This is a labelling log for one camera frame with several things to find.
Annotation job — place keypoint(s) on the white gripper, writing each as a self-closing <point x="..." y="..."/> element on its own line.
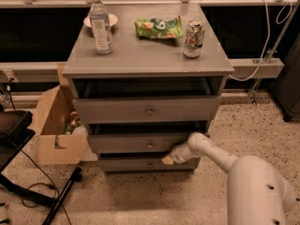
<point x="177" y="157"/>

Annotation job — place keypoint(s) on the grey drawer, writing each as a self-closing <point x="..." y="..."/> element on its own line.
<point x="142" y="110"/>
<point x="134" y="143"/>
<point x="144" y="164"/>

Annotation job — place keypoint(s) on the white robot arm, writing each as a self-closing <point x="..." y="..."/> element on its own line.
<point x="257" y="194"/>

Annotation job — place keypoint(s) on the grey bottom drawer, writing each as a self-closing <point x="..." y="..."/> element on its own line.
<point x="144" y="164"/>

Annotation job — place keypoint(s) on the grey drawer cabinet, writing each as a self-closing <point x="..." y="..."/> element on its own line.
<point x="147" y="68"/>

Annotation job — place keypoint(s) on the grey top drawer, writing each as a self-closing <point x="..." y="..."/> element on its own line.
<point x="142" y="110"/>

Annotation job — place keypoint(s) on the bottles inside cardboard box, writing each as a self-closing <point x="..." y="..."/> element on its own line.
<point x="74" y="125"/>

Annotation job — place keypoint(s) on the cardboard box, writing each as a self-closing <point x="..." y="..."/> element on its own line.
<point x="54" y="112"/>

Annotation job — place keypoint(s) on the white green soda can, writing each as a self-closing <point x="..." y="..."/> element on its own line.
<point x="194" y="39"/>

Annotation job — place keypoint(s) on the green chip bag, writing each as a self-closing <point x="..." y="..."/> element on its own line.
<point x="156" y="28"/>

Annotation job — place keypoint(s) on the dark cabinet at right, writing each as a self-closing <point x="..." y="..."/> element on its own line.
<point x="287" y="86"/>

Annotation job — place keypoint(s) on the small white plate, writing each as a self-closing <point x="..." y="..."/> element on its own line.
<point x="112" y="20"/>

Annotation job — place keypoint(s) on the black folding stand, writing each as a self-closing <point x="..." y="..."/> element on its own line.
<point x="14" y="135"/>

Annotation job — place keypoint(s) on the clear plastic water bottle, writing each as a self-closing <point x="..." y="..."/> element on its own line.
<point x="100" y="24"/>

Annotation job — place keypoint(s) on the metal railing post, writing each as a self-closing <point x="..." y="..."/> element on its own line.
<point x="266" y="56"/>

